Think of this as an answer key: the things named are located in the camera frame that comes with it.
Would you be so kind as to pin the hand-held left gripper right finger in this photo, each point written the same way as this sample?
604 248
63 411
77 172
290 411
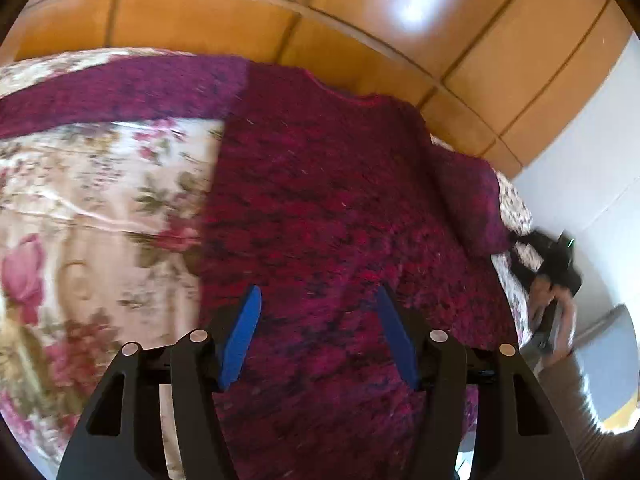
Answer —
397 335

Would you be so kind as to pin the floral bedsheet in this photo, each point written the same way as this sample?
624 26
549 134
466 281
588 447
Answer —
100 210

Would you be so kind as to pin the person's right forearm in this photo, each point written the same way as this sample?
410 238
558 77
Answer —
575 410

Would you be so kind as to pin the dark red knitted sweater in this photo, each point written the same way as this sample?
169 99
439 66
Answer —
320 200

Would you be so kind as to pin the wooden headboard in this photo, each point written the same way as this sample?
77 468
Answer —
350 15

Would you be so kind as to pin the person's right hand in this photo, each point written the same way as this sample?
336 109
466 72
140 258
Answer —
567 320

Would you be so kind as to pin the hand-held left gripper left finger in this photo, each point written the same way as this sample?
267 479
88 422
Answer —
242 332

